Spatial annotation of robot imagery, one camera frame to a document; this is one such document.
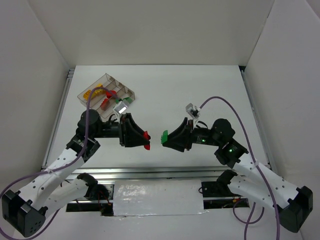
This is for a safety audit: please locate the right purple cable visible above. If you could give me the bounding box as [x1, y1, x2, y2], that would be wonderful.
[199, 96, 281, 240]

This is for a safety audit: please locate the green lego plate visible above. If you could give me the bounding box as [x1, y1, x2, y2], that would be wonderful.
[124, 97, 133, 104]

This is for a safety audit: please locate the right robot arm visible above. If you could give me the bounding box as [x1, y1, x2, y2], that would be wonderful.
[161, 118, 313, 233]

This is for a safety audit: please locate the red rectangular lego brick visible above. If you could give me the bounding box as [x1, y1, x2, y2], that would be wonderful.
[100, 98, 110, 111]

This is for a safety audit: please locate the white cover panel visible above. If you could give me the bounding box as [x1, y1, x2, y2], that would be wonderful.
[113, 179, 205, 217]

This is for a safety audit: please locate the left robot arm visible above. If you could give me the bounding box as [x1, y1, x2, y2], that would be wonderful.
[0, 109, 151, 240]

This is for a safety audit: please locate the small yellow lego brick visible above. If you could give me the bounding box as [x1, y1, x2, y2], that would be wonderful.
[94, 89, 105, 96]

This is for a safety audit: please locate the green half-round lego brick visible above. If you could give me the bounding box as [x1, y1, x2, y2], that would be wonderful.
[161, 130, 169, 145]

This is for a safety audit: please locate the red half-round lego brick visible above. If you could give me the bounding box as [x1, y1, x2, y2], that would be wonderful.
[143, 131, 151, 151]

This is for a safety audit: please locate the clear compartment organizer tray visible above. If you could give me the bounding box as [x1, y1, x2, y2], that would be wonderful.
[77, 73, 136, 122]

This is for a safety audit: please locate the yellow rounded lego brick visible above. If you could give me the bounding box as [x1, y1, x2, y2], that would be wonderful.
[83, 89, 91, 101]

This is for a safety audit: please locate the purple cable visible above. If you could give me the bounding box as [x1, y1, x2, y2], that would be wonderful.
[199, 96, 281, 240]
[0, 87, 121, 238]

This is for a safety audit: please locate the red rounded lego brick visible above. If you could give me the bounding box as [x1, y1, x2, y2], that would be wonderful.
[105, 90, 117, 99]

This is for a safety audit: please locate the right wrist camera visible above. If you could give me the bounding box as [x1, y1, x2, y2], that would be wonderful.
[185, 103, 201, 127]

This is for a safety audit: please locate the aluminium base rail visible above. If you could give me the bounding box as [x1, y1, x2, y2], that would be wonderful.
[66, 166, 229, 182]

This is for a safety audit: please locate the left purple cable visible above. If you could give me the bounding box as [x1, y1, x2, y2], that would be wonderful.
[0, 87, 121, 238]

